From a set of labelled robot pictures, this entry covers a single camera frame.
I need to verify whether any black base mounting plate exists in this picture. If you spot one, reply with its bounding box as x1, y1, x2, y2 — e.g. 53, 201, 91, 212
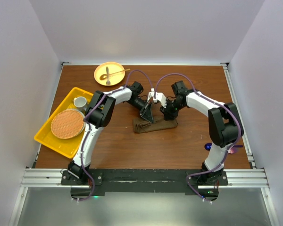
61, 168, 228, 197

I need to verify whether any brown cloth napkin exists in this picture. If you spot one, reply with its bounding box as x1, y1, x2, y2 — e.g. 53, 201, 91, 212
133, 116, 178, 133

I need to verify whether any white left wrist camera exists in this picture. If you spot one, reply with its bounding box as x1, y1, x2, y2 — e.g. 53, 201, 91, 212
147, 91, 157, 103

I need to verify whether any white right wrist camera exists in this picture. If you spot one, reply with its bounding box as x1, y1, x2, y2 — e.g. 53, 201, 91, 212
152, 92, 167, 108

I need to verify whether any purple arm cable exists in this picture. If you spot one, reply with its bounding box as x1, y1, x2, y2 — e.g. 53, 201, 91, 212
155, 73, 242, 203
70, 69, 155, 202

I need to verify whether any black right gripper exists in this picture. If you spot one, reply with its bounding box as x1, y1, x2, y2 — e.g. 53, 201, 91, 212
160, 99, 185, 121

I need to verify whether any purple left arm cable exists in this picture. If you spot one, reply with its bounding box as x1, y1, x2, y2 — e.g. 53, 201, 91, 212
70, 69, 155, 202

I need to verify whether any gold spoon on plate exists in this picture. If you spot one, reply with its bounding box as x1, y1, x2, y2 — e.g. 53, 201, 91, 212
100, 69, 130, 81

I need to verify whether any iridescent purple fork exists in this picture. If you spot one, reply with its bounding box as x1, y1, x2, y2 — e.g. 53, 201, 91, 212
228, 145, 243, 154

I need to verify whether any iridescent blue spoon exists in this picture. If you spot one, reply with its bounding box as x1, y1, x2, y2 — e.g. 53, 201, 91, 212
204, 143, 212, 151

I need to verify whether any yellow plastic tray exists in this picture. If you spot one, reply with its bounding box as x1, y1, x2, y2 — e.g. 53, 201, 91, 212
34, 87, 93, 159

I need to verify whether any beige round plate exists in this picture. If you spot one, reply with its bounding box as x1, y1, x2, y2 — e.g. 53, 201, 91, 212
94, 62, 126, 86

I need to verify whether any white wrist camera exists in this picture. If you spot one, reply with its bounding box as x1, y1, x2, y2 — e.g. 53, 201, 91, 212
152, 92, 167, 108
147, 91, 157, 103

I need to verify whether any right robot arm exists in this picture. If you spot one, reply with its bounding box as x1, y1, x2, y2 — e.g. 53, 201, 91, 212
153, 81, 244, 185

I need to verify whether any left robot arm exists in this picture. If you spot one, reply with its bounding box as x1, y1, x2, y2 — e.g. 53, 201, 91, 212
67, 81, 154, 185

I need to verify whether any grey mug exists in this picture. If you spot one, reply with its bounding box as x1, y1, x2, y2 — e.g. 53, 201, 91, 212
73, 96, 87, 112

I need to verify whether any silver fork on plate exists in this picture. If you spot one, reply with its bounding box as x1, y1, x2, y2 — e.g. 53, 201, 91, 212
106, 66, 110, 86

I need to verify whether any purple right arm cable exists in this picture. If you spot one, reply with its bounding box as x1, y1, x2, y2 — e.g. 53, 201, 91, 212
155, 73, 242, 203

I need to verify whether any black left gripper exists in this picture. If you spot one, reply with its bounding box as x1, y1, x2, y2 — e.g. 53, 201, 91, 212
126, 97, 153, 123

